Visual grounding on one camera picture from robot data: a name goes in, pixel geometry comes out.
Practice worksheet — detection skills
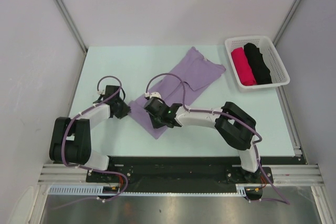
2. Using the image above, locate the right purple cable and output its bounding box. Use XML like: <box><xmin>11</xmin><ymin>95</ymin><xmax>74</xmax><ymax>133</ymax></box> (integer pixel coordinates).
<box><xmin>144</xmin><ymin>73</ymin><xmax>291</xmax><ymax>206</ymax></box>

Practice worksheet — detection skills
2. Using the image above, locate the purple t shirt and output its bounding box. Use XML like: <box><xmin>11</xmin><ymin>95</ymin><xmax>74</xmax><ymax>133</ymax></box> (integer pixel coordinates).
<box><xmin>129</xmin><ymin>47</ymin><xmax>226</xmax><ymax>139</ymax></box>

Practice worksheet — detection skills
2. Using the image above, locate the purple cable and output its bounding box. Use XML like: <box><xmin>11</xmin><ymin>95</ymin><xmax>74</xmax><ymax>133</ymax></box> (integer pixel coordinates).
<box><xmin>144</xmin><ymin>73</ymin><xmax>291</xmax><ymax>206</ymax></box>
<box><xmin>60</xmin><ymin>76</ymin><xmax>129</xmax><ymax>204</ymax></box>

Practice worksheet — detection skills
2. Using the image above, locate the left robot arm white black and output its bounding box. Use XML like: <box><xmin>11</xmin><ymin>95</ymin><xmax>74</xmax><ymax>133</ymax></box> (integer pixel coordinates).
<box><xmin>49</xmin><ymin>85</ymin><xmax>131</xmax><ymax>182</ymax></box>

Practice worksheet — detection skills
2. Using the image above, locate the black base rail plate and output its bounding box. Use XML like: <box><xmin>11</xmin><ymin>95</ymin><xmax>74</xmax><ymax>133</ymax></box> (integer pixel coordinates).
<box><xmin>86</xmin><ymin>155</ymin><xmax>275</xmax><ymax>193</ymax></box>

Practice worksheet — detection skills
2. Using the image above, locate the rolled black t shirt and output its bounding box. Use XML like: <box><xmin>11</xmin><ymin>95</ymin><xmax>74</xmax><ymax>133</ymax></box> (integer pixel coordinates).
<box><xmin>244</xmin><ymin>43</ymin><xmax>272</xmax><ymax>85</ymax></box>

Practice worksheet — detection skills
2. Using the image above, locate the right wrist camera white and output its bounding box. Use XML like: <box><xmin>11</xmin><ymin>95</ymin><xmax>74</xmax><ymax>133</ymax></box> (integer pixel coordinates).
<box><xmin>145</xmin><ymin>92</ymin><xmax>162</xmax><ymax>99</ymax></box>

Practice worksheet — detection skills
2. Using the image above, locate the white slotted cable duct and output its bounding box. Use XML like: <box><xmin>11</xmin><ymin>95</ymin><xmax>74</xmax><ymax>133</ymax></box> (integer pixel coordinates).
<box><xmin>48</xmin><ymin>184</ymin><xmax>263</xmax><ymax>198</ymax></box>

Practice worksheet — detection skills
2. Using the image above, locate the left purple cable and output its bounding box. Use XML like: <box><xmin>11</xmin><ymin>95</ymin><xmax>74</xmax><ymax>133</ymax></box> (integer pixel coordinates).
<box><xmin>60</xmin><ymin>76</ymin><xmax>129</xmax><ymax>204</ymax></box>

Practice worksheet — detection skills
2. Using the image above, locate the white plastic basket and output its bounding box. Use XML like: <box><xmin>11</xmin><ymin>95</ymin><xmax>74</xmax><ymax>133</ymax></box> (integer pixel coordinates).
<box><xmin>225</xmin><ymin>35</ymin><xmax>290</xmax><ymax>93</ymax></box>

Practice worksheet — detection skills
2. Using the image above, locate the rolled red t shirt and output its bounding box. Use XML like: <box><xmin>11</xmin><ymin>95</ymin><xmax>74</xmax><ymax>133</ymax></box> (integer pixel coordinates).
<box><xmin>231</xmin><ymin>47</ymin><xmax>257</xmax><ymax>86</ymax></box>

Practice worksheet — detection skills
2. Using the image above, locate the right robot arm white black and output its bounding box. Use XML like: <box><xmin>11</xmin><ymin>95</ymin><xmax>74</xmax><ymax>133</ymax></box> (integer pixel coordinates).
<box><xmin>144</xmin><ymin>97</ymin><xmax>262</xmax><ymax>183</ymax></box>

